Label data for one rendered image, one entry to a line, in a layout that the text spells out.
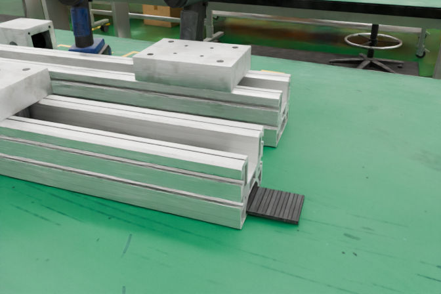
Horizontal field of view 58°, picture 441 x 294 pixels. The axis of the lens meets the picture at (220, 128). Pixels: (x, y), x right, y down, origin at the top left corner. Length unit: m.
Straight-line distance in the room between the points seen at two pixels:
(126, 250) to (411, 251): 0.30
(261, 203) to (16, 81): 0.35
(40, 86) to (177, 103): 0.20
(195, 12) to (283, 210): 0.48
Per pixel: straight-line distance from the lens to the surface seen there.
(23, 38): 1.03
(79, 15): 0.91
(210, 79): 0.59
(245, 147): 0.48
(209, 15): 3.65
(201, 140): 0.50
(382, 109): 0.78
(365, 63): 3.25
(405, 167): 0.61
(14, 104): 0.59
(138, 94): 0.66
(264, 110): 0.58
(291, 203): 0.49
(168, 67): 0.61
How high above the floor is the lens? 1.09
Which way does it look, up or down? 28 degrees down
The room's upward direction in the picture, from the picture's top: 1 degrees counter-clockwise
